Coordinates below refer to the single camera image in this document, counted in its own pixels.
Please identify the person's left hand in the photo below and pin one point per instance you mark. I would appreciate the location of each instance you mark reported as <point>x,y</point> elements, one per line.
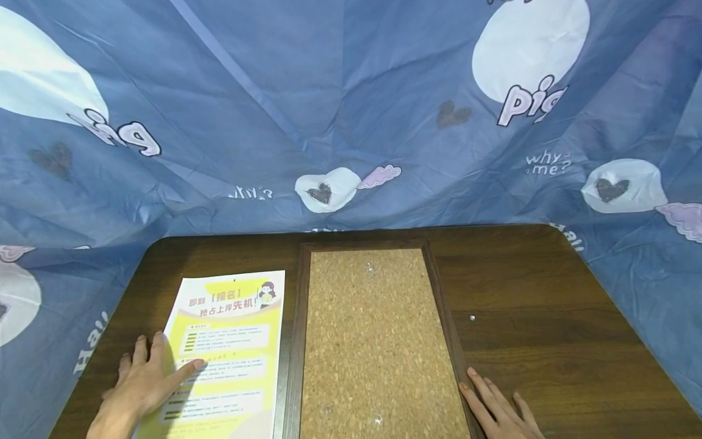
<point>143,384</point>

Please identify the person's right hand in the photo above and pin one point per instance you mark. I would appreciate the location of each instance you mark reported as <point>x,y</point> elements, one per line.
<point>502,417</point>

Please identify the person's left index finger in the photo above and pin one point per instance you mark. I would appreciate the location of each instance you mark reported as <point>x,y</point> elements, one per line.
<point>160,350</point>

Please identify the person's left thumb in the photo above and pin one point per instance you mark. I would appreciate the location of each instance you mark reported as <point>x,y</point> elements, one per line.
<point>186,371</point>

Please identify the person's right index finger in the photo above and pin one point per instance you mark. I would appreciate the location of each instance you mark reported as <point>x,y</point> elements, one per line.
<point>482,387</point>

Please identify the person's right fingers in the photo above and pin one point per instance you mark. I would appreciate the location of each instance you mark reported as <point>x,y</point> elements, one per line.
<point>513,405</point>

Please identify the person's right thumb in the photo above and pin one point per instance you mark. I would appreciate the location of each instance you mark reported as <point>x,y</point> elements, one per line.
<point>473,405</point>

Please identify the person's left middle finger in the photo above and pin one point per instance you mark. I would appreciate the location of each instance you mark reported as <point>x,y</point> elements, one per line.
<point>140,352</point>

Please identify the person's left ring finger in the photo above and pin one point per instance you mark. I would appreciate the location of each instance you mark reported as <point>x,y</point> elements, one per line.
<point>124,366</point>

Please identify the person's left forearm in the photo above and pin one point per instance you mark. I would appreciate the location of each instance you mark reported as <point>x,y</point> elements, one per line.
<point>112,425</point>

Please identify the yellow and white paper flyer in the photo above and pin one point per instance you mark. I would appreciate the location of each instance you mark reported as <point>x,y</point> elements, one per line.
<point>227,356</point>

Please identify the cork board with wooden frame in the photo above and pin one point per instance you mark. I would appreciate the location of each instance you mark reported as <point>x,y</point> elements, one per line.
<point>375,347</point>

